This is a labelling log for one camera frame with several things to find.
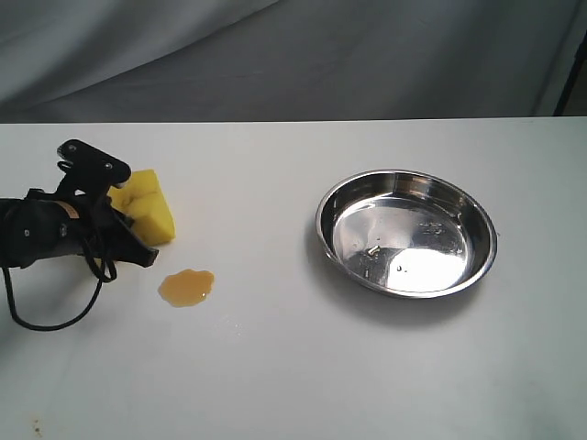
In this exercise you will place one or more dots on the round stainless steel dish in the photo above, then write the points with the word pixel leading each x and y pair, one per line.
pixel 406 234

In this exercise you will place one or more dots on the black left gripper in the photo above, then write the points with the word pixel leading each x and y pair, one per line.
pixel 46 225

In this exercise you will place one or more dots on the grey backdrop cloth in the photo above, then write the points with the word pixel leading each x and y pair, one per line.
pixel 226 61

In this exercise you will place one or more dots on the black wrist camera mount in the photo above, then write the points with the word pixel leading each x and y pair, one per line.
pixel 90 171

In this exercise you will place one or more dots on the brown liquid spill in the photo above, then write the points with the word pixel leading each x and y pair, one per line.
pixel 186 288

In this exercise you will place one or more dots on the yellow sponge block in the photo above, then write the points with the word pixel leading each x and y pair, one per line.
pixel 142 200

